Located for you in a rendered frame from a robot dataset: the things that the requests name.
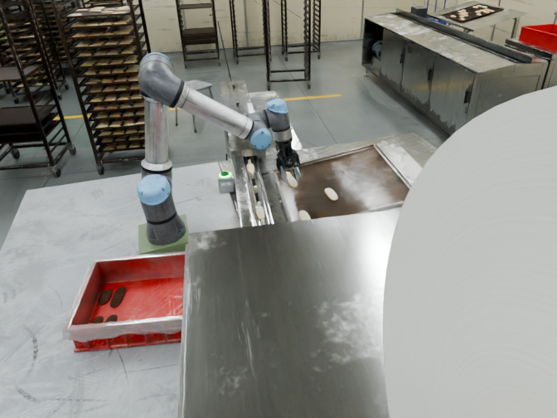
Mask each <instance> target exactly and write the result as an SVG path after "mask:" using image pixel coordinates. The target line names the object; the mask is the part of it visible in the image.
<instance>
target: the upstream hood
mask: <svg viewBox="0 0 557 418"><path fill-rule="evenodd" d="M220 86H221V92H222V98H223V103H224V106H226V107H228V108H230V109H232V110H234V111H236V112H238V113H240V114H242V115H244V114H249V113H252V112H254V108H253V105H252V103H251V99H250V97H249V92H248V90H247V87H246V84H245V81H244V80H233V81H222V82H221V83H220ZM228 138H229V143H230V154H231V158H232V161H238V160H243V157H248V156H256V155H257V158H265V159H266V152H265V151H266V149H264V150H258V149H256V148H254V147H253V146H252V144H251V143H250V142H248V141H246V140H244V139H242V138H240V137H238V136H236V135H234V134H231V133H229V132H228Z"/></svg>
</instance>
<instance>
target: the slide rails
mask: <svg viewBox="0 0 557 418"><path fill-rule="evenodd" d="M249 157H250V160H251V163H252V164H253V165H254V179H255V183H256V186H257V190H258V194H259V200H260V205H261V207H262V208H263V209H264V211H265V218H264V222H265V225H267V224H270V220H269V214H268V211H267V207H266V204H265V200H264V194H263V191H262V187H261V184H260V180H259V174H258V171H257V167H256V164H255V160H254V156H249ZM243 161H244V166H245V173H246V177H247V182H248V186H249V194H250V198H251V202H252V207H253V211H254V219H255V224H256V226H259V225H261V223H260V219H259V218H258V217H257V216H256V212H255V208H256V207H257V203H256V200H255V195H254V189H253V184H252V181H251V176H250V173H249V172H248V170H247V164H248V161H247V157H243Z"/></svg>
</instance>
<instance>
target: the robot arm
mask: <svg viewBox="0 0 557 418"><path fill-rule="evenodd" d="M174 72H175V70H174V65H173V64H172V62H171V60H170V59H169V58H168V57H167V56H165V55H163V54H162V53H158V52H153V53H149V54H147V55H146V56H145V57H144V58H143V59H142V60H141V61H140V64H139V72H138V83H139V90H140V95H141V96H142V97H143V98H144V120H145V159H144V160H143V161H142V162H141V172H142V181H139V183H138V185H137V194H138V199H139V200H140V202H141V205H142V208H143V212H144V215H145V217H146V220H147V229H146V236H147V238H148V241H149V242H150V243H151V244H153V245H170V244H172V243H174V242H176V241H179V240H180V239H181V238H182V237H183V236H184V235H185V233H186V226H185V223H184V221H183V220H182V219H181V218H180V217H179V215H178V214H177V210H176V207H175V204H174V201H173V197H172V161H171V160H169V159H168V139H169V107H171V108H173V109H175V108H179V109H183V110H185V111H186V112H188V113H190V114H193V115H195V116H196V117H198V118H200V119H203V120H205V121H207V122H209V123H211V124H214V125H215V126H217V127H219V128H221V129H223V130H225V131H227V132H229V133H231V134H234V135H236V136H238V137H240V138H242V139H244V140H246V141H248V142H250V143H251V144H252V146H253V147H254V148H256V149H258V150H264V149H266V148H268V147H269V146H270V144H271V143H272V137H271V133H270V132H269V130H268V129H270V128H272V132H273V136H274V140H275V143H276V145H275V147H276V150H277V151H278V154H277V156H278V158H276V167H277V169H278V171H279V173H280V175H281V177H282V178H283V180H284V181H285V182H286V183H287V184H288V179H287V174H286V171H287V168H293V172H294V176H295V179H296V181H297V180H298V178H299V177H300V176H301V175H300V172H299V166H301V165H300V160H299V156H298V153H297V152H296V151H295V149H294V148H292V141H293V134H292V131H291V130H293V128H291V125H290V121H289V117H288V109H287V105H286V102H285V101H284V100H282V99H275V100H271V101H269V102H268V103H267V107H266V108H267V109H262V110H259V111H255V112H252V113H249V114H244V115H242V114H240V113H238V112H236V111H234V110H232V109H230V108H228V107H226V106H224V105H223V104H221V103H219V102H217V101H215V100H213V99H211V98H209V97H207V96H205V95H203V94H201V93H199V92H197V91H195V90H193V89H192V88H190V87H188V86H187V85H186V82H185V81H183V80H180V79H179V78H177V77H176V76H175V75H174Z"/></svg>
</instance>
